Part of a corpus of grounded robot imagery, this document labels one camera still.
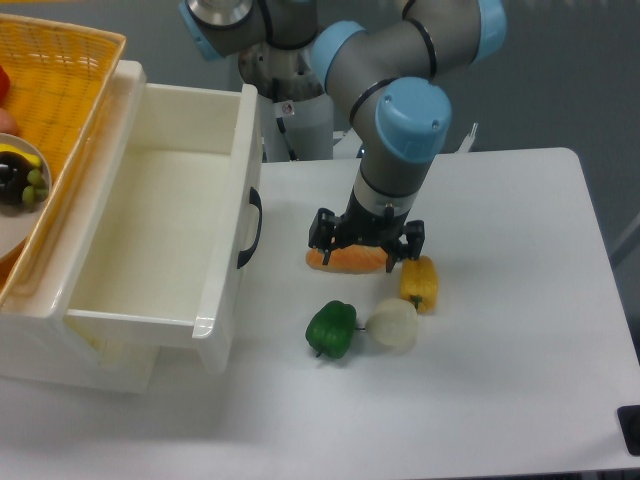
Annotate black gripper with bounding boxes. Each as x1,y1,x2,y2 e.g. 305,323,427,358
308,189,425,273

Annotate green toy bell pepper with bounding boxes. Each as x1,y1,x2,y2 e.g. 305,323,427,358
305,300,357,360

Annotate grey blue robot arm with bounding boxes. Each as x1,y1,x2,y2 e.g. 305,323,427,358
178,1,507,268

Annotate orange salmon slice toy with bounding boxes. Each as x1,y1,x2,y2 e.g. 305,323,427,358
305,245,387,275

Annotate yellow toy bell pepper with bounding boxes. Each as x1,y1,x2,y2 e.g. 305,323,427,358
399,256,439,314

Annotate white toy onion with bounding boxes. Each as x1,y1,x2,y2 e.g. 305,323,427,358
364,298,419,354

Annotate white open drawer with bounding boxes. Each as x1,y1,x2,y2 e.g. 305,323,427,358
65,84,262,374

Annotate black corner object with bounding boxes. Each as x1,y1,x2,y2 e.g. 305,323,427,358
617,405,640,457

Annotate white plastic drawer cabinet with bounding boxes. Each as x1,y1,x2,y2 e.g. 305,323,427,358
1,61,158,393

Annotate yellow toy piece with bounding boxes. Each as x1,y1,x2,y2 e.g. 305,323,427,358
0,143,43,169

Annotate white plate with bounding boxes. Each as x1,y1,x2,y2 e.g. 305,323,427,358
1,134,53,261

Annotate yellow woven basket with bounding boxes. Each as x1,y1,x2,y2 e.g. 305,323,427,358
1,13,126,298

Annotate black toy mangosteen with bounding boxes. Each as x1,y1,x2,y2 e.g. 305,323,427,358
1,152,49,207

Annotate pink toy fruit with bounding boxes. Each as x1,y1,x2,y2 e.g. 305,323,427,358
0,108,19,136

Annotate red toy fruit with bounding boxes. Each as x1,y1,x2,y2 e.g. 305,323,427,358
0,67,11,102

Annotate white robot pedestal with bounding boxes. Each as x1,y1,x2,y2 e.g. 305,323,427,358
237,39,335,163

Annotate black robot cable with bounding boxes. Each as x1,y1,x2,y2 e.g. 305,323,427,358
271,78,301,162

